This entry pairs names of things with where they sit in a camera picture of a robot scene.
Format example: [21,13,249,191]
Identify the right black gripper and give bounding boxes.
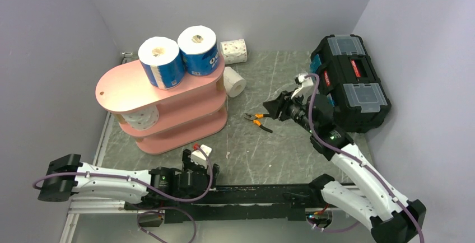
[262,87,316,134]

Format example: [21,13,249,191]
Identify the pink three-tier shelf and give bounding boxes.
[96,60,227,155]

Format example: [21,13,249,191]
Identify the floral paper roll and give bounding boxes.
[220,39,248,65]
[121,105,160,130]

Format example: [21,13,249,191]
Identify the blue roll front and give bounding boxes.
[177,25,220,76]

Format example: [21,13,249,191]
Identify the blue roll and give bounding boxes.
[177,25,220,76]
[138,36,185,90]

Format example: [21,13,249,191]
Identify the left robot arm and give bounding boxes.
[32,146,220,209]

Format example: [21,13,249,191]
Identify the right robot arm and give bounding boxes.
[263,91,426,242]

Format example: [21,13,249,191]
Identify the white paper roll lying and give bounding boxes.
[223,67,246,98]

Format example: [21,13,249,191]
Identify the black plastic toolbox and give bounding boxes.
[310,34,392,134]

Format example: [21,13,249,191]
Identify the orange handled pliers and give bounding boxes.
[243,113,273,133]

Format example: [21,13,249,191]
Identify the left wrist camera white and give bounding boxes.
[190,144,212,168]

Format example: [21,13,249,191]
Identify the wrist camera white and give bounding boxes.
[291,73,314,99]
[190,144,212,168]

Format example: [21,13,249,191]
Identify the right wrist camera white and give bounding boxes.
[291,73,314,99]

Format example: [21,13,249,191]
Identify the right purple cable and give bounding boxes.
[306,73,425,243]

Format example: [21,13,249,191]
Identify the purple cable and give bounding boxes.
[306,73,425,243]
[32,144,214,243]

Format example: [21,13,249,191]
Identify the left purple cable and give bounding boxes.
[32,144,214,243]

